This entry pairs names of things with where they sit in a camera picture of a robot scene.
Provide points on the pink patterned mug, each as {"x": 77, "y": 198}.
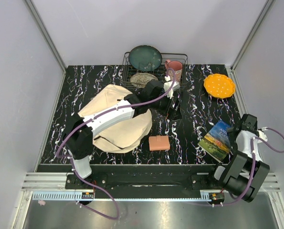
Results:
{"x": 177, "y": 67}

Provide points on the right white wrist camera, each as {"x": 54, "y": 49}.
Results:
{"x": 262, "y": 136}

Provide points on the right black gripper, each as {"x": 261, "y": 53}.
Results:
{"x": 230, "y": 130}

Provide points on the dark green ceramic plate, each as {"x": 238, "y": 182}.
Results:
{"x": 145, "y": 58}

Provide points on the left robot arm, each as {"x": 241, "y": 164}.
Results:
{"x": 116, "y": 121}

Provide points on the patterned beige small plate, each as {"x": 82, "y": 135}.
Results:
{"x": 141, "y": 79}

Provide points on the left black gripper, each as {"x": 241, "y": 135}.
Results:
{"x": 175, "y": 113}

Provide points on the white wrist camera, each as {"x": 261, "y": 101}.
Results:
{"x": 170, "y": 87}
{"x": 262, "y": 136}

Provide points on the cream canvas student bag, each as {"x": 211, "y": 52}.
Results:
{"x": 124, "y": 136}

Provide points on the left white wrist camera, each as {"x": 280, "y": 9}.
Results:
{"x": 170, "y": 87}

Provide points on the orange dotted plate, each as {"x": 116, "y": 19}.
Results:
{"x": 219, "y": 86}

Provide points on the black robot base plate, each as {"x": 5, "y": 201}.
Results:
{"x": 154, "y": 181}

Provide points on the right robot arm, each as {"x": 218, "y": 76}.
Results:
{"x": 246, "y": 172}

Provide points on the black wire dish rack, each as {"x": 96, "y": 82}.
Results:
{"x": 129, "y": 70}

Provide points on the landscape cover thin book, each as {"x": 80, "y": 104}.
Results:
{"x": 216, "y": 142}

